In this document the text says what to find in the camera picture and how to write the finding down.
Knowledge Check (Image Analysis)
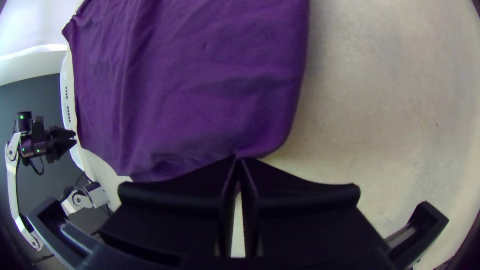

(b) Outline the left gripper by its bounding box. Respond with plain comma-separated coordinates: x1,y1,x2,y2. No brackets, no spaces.
44,127,79,164

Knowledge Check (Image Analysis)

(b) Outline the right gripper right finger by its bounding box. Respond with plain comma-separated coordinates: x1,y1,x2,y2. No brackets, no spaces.
239,157,389,263

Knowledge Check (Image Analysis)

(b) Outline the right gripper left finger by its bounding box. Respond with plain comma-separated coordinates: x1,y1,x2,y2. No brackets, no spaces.
99,156,239,260

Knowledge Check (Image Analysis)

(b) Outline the black t-shirt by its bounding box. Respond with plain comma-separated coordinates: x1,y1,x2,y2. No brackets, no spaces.
61,0,311,184

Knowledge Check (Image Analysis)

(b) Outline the white laundry basket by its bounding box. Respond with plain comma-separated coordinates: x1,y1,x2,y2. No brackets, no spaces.
59,46,130,205

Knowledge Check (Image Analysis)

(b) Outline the black cable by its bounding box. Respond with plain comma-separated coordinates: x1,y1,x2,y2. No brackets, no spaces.
29,156,46,176

